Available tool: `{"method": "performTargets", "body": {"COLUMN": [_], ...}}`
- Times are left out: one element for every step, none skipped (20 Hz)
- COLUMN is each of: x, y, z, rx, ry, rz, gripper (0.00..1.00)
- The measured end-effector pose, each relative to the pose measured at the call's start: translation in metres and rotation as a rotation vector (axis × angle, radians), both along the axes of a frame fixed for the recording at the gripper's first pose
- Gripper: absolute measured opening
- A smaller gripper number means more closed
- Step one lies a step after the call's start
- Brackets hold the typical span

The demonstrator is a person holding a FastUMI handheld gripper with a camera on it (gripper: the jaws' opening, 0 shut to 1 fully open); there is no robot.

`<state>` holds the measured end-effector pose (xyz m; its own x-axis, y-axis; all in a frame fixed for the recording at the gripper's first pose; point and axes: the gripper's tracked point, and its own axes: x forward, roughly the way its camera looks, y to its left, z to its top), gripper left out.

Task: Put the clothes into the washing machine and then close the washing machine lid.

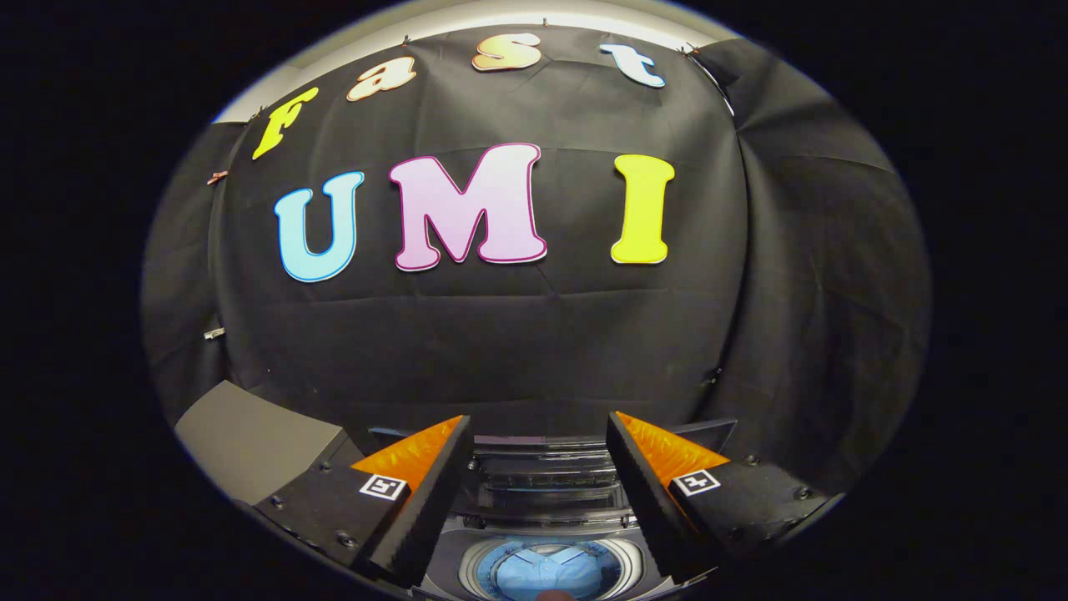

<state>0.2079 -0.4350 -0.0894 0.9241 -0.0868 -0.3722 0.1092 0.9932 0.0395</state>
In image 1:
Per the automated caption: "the light blue polo shirt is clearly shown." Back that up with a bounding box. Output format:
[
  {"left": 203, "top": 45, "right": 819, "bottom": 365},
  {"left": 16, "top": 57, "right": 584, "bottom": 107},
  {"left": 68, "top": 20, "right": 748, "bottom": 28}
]
[{"left": 496, "top": 543, "right": 607, "bottom": 600}]

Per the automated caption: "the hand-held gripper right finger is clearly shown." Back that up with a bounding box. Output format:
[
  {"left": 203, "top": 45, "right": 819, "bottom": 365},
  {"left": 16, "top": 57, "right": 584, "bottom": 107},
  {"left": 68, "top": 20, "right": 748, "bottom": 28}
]
[{"left": 606, "top": 411, "right": 835, "bottom": 585}]

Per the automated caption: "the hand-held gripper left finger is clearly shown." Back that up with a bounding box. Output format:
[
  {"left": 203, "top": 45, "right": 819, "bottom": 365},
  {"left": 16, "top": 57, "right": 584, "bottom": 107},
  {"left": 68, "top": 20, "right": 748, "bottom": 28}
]
[{"left": 254, "top": 415, "right": 472, "bottom": 589}]

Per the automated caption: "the black backdrop cloth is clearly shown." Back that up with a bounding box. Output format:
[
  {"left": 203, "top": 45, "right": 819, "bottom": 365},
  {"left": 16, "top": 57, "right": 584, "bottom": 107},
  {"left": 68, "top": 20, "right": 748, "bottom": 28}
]
[{"left": 140, "top": 25, "right": 932, "bottom": 495}]

